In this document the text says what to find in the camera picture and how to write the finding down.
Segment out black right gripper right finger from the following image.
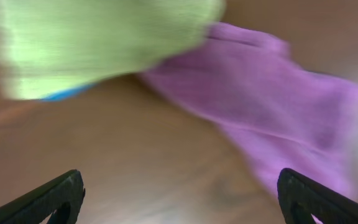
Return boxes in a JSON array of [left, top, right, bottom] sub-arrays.
[[277, 168, 358, 224]]

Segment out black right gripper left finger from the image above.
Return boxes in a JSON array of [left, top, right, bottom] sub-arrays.
[[0, 169, 85, 224]]

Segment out purple cloth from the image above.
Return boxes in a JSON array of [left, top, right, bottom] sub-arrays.
[[142, 23, 358, 198]]

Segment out blue cloth under pile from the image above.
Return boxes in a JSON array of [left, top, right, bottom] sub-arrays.
[[41, 84, 94, 101]]

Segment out olive green flat cloth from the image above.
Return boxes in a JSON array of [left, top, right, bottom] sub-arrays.
[[0, 0, 225, 100]]

